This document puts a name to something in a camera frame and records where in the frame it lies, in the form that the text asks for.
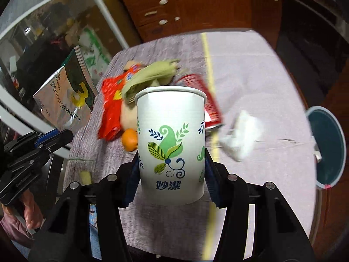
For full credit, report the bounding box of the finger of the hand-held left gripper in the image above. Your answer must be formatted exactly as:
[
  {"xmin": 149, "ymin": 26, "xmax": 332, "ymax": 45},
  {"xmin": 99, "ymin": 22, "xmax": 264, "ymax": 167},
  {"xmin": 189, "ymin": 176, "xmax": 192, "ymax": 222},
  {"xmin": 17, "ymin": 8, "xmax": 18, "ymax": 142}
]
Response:
[
  {"xmin": 4, "ymin": 129, "xmax": 60, "ymax": 155},
  {"xmin": 0, "ymin": 129, "xmax": 74, "ymax": 206}
]

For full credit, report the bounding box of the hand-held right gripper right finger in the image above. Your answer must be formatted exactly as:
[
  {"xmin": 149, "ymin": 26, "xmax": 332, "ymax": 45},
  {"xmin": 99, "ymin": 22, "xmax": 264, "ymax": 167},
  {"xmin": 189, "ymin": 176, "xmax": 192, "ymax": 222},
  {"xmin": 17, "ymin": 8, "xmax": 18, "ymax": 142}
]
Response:
[{"xmin": 204, "ymin": 149, "xmax": 314, "ymax": 262}]

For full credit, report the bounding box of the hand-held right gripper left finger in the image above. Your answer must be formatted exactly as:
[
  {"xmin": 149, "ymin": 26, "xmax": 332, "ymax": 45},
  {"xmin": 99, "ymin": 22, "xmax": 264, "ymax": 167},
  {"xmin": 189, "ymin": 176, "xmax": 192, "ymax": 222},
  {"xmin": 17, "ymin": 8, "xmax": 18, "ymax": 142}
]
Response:
[{"xmin": 27, "ymin": 153, "xmax": 142, "ymax": 262}]

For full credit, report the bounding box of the small orange tangerine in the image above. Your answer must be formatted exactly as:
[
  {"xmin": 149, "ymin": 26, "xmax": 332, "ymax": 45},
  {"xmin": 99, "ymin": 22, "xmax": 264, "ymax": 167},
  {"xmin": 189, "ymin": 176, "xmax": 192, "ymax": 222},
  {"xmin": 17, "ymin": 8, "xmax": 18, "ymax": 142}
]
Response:
[{"xmin": 121, "ymin": 129, "xmax": 139, "ymax": 152}]

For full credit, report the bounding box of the orange red snack packet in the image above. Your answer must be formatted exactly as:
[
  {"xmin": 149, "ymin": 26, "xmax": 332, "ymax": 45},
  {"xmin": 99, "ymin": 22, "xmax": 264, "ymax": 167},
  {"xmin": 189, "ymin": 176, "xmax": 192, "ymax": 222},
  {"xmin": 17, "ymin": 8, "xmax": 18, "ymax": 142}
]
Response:
[{"xmin": 98, "ymin": 65, "xmax": 142, "ymax": 142}]

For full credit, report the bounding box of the dark red packet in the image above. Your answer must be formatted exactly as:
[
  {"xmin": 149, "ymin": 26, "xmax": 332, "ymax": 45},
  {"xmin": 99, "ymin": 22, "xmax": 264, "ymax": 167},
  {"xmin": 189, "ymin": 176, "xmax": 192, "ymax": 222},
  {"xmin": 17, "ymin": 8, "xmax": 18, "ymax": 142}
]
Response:
[{"xmin": 174, "ymin": 74, "xmax": 224, "ymax": 130}]

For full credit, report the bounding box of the white paper cup green print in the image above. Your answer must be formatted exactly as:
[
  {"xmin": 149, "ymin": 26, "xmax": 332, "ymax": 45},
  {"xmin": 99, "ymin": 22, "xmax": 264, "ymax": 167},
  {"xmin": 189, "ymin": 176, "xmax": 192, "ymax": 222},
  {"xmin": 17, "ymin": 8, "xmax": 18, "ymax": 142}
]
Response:
[{"xmin": 135, "ymin": 85, "xmax": 207, "ymax": 205}]

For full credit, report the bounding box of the green corn husk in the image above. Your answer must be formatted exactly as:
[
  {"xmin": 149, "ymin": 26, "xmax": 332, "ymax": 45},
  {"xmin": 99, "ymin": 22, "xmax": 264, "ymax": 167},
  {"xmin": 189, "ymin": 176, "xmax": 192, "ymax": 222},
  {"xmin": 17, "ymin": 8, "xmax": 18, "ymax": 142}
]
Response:
[{"xmin": 121, "ymin": 59, "xmax": 182, "ymax": 105}]

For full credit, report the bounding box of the teal round trash bin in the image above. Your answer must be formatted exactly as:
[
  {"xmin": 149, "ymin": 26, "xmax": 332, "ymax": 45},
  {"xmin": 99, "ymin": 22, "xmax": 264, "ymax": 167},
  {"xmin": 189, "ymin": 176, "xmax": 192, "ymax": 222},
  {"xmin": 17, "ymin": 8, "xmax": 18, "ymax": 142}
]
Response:
[{"xmin": 305, "ymin": 106, "xmax": 347, "ymax": 190}]

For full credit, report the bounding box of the person's left forearm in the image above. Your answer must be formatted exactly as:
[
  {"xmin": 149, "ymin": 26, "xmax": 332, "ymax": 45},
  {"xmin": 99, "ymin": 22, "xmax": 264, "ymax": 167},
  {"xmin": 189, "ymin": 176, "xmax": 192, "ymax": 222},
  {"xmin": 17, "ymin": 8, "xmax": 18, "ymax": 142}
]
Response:
[{"xmin": 0, "ymin": 213, "xmax": 34, "ymax": 250}]

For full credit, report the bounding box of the person's left hand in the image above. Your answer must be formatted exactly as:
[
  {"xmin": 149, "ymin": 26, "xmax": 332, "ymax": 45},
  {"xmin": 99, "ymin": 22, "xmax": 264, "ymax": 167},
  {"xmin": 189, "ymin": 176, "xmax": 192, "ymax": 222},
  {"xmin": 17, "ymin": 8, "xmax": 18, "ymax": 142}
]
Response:
[{"xmin": 16, "ymin": 190, "xmax": 44, "ymax": 230}]

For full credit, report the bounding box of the silver cereal bag yellow chick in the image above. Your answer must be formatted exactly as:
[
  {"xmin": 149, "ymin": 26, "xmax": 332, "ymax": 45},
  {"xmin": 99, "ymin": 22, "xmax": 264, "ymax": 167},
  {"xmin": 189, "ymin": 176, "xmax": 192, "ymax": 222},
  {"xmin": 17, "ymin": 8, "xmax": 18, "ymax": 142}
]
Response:
[{"xmin": 33, "ymin": 45, "xmax": 99, "ymax": 130}]

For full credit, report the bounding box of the crumpled white tissue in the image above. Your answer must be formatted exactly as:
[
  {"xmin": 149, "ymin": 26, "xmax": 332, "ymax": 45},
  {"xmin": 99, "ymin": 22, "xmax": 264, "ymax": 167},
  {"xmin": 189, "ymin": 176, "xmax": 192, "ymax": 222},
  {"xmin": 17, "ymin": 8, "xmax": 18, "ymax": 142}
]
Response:
[{"xmin": 219, "ymin": 110, "xmax": 263, "ymax": 162}]

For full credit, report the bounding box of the beige round food item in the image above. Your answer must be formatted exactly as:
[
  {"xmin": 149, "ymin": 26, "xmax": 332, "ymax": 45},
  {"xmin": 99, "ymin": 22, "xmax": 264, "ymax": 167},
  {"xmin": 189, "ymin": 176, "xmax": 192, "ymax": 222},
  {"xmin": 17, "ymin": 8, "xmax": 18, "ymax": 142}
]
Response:
[{"xmin": 120, "ymin": 102, "xmax": 138, "ymax": 131}]

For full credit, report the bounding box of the green and white bag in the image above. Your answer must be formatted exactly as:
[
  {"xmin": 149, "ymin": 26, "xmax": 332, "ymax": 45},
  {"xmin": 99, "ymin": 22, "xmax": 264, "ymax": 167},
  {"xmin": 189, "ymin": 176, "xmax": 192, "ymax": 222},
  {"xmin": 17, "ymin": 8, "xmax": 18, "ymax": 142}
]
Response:
[{"xmin": 81, "ymin": 27, "xmax": 111, "ymax": 80}]

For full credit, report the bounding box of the small tan scrap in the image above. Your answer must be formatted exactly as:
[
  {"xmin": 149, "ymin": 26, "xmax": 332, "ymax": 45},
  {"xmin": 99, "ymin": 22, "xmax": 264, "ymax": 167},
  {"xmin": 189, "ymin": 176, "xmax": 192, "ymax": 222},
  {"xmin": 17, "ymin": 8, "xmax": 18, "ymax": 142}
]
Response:
[{"xmin": 123, "ymin": 60, "xmax": 142, "ymax": 72}]

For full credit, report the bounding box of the pale purple tablecloth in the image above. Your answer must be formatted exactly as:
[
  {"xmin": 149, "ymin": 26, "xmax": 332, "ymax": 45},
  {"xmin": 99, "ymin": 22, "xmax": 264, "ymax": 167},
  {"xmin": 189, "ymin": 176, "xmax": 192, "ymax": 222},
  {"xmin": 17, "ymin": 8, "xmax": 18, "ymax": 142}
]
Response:
[{"xmin": 63, "ymin": 30, "xmax": 318, "ymax": 262}]

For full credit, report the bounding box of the white framed glass door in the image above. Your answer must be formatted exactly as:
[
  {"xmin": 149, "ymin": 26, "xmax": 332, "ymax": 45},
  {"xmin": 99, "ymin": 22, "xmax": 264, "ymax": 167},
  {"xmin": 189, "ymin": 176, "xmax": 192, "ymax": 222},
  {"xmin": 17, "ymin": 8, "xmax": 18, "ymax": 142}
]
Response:
[{"xmin": 0, "ymin": 0, "xmax": 130, "ymax": 159}]

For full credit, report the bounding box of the wooden cabinet side panel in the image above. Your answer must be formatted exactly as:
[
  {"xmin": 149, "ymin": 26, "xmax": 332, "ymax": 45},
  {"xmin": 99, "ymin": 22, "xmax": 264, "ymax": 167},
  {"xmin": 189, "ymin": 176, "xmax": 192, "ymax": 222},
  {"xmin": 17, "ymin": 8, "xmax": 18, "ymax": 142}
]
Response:
[{"xmin": 308, "ymin": 68, "xmax": 349, "ymax": 253}]

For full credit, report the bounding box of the wooden drawer cabinet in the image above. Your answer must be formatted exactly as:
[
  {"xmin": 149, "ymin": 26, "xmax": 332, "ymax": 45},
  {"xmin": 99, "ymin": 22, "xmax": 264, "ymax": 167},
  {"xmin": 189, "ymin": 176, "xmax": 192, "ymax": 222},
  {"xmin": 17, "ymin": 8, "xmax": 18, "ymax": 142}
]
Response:
[{"xmin": 117, "ymin": 0, "xmax": 282, "ymax": 43}]

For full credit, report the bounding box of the built-in black oven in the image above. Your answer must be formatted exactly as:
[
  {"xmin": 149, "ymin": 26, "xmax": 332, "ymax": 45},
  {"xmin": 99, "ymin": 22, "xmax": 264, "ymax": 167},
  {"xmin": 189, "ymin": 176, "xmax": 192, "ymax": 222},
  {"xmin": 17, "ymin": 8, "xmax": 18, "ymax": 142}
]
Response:
[{"xmin": 275, "ymin": 0, "xmax": 349, "ymax": 107}]

